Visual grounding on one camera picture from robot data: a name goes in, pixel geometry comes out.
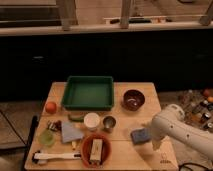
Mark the white cup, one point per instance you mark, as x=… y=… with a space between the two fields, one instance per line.
x=92 y=121

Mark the bottle rack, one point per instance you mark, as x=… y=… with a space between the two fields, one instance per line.
x=198 y=107

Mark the dark toy pieces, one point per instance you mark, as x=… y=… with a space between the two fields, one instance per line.
x=54 y=126

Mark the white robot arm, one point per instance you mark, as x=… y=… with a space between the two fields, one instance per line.
x=169 y=122

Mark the blue sponge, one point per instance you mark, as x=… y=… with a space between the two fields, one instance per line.
x=140 y=136

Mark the light green small plate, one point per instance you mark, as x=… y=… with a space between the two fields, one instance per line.
x=46 y=138

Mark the green cucumber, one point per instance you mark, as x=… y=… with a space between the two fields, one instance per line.
x=76 y=118

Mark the small yellow object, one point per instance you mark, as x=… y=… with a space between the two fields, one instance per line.
x=74 y=145

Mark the white spatula black handle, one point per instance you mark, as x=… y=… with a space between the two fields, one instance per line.
x=42 y=156

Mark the blue folded cloth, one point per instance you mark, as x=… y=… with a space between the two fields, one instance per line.
x=70 y=132

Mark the orange fruit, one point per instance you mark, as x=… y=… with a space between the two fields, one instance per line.
x=51 y=107

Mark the green plastic tray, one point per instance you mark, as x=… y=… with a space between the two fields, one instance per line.
x=93 y=93

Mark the metal cup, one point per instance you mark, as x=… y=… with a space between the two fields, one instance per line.
x=109 y=123

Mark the dark red bowl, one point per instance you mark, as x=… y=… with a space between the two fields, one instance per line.
x=133 y=99

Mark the orange round bowl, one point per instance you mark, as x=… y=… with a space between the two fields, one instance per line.
x=86 y=147

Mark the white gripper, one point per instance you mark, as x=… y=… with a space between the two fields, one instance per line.
x=156 y=135

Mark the wooden block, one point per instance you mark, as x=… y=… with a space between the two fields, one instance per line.
x=96 y=151

